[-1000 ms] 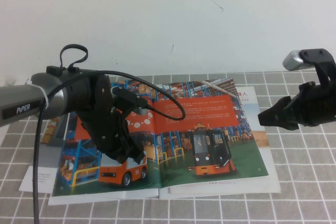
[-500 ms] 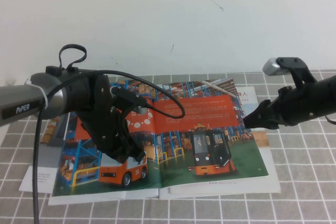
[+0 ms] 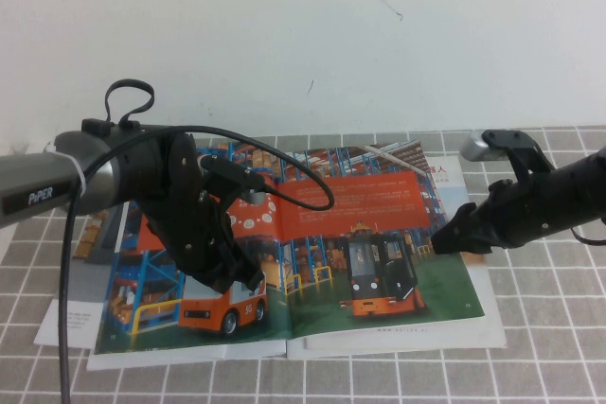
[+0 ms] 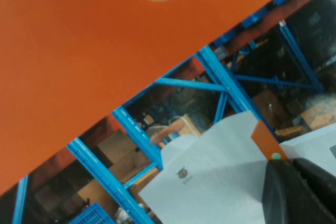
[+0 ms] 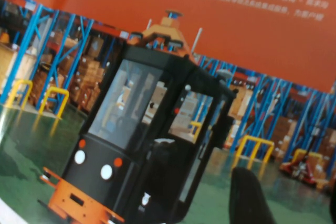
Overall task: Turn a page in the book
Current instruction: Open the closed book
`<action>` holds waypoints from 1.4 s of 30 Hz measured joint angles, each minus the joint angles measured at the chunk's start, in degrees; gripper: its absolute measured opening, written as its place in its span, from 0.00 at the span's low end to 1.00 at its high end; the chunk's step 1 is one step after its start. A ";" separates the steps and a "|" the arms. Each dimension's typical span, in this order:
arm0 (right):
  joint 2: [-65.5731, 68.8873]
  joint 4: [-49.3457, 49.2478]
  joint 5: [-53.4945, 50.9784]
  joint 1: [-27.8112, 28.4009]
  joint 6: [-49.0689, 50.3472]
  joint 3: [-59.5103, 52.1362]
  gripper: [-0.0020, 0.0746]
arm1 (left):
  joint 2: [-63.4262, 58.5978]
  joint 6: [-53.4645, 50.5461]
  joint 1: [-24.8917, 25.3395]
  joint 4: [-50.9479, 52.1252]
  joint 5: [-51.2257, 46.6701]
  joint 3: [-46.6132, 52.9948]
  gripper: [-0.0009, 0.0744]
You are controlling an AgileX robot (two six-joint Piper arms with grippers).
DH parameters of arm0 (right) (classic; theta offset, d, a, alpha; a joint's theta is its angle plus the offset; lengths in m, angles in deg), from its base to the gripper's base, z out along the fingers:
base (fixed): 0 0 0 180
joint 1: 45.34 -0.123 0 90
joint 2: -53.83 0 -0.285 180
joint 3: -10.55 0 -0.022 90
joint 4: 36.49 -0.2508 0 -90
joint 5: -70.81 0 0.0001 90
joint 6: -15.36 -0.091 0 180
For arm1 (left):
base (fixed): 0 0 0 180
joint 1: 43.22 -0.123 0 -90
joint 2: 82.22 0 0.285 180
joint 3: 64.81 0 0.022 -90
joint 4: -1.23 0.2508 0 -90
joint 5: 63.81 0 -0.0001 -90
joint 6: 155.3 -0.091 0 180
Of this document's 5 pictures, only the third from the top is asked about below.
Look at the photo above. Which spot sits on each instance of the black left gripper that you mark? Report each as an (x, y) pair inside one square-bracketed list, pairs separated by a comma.
[(199, 233)]

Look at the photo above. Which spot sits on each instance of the glossy colour brochure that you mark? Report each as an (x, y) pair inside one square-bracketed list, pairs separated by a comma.
[(331, 290)]

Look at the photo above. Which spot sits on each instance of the grey and black left arm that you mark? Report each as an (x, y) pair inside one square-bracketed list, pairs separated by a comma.
[(28, 177)]

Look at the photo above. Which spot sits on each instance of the white zip tie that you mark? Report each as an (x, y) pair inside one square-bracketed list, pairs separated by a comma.
[(78, 177)]

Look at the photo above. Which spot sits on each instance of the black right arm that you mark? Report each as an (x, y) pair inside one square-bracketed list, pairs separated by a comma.
[(558, 200)]

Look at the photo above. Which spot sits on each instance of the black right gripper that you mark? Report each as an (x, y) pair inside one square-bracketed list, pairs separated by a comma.
[(502, 215)]

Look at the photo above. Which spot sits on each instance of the grey grid tablecloth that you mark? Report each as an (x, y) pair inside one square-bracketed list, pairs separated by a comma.
[(544, 328)]

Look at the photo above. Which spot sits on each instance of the white QR code booklet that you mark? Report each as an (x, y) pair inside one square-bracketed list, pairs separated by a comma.
[(255, 351)]

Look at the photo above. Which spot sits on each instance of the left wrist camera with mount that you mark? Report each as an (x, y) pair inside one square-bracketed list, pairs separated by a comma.
[(232, 172)]

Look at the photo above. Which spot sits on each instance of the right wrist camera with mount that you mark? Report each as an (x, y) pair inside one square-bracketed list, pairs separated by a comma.
[(511, 144)]

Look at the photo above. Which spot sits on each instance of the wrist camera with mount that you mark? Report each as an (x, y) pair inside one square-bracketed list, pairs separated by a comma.
[(232, 172), (511, 144)]

